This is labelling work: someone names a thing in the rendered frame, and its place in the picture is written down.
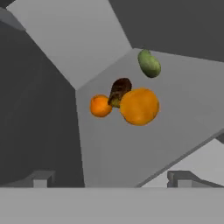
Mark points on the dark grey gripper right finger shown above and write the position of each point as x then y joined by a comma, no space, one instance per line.
182,178

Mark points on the large orange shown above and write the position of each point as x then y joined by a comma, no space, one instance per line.
139,106

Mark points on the grey fridge freezer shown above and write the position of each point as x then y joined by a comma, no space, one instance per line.
116,140

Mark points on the small orange tangerine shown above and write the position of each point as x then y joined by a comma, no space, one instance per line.
100,106

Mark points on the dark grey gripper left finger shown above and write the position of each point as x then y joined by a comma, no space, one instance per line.
43,178

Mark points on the dark grey freezer door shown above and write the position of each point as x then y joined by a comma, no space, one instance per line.
35,116

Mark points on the green cucumber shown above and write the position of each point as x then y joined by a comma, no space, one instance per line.
149,64

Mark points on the brown sweet potato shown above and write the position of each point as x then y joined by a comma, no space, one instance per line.
119,89

